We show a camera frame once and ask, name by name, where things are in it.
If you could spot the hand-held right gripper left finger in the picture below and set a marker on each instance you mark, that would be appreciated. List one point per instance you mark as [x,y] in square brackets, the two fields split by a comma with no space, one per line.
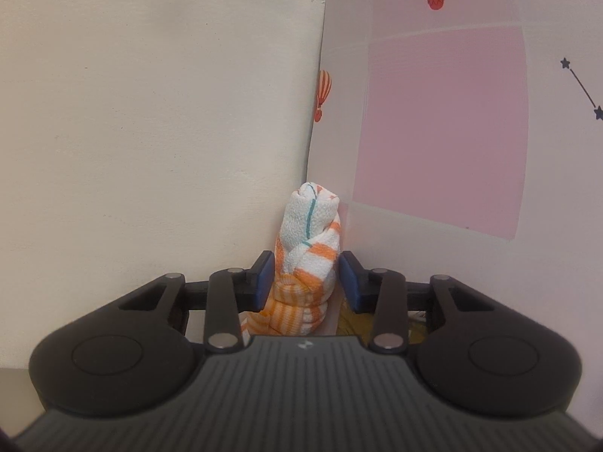
[264,282]

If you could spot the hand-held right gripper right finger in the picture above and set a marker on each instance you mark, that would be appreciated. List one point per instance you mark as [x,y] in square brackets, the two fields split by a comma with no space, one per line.
[349,282]

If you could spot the orange striped towel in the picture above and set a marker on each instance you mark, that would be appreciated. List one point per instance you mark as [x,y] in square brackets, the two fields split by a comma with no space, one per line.
[306,245]

